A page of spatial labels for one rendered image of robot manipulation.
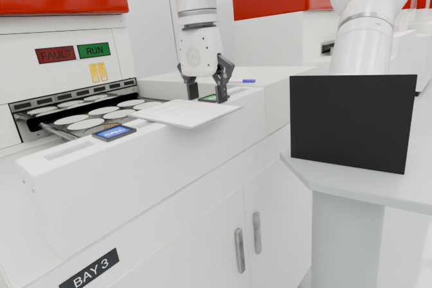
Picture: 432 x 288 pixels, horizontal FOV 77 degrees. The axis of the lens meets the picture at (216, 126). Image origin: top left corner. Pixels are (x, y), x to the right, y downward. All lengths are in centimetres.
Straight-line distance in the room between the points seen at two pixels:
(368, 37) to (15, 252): 75
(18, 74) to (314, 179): 89
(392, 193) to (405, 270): 111
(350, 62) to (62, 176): 56
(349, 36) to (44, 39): 89
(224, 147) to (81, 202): 33
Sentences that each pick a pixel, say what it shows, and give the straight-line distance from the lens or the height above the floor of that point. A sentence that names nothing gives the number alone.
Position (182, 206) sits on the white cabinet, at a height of 78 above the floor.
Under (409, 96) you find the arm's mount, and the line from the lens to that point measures 57.
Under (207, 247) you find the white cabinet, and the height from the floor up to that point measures 64.
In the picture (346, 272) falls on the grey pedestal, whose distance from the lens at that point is 79.
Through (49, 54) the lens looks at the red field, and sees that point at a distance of 106.
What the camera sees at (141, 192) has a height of 86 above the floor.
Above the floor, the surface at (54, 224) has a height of 88.
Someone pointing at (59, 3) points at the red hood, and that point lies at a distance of 104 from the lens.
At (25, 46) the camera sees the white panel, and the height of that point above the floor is 113.
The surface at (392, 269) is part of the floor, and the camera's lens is 163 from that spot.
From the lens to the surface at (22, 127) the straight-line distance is 104.
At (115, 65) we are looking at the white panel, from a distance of 115.
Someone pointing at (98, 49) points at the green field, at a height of 110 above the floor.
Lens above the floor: 110
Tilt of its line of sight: 18 degrees down
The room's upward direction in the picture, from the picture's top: 6 degrees counter-clockwise
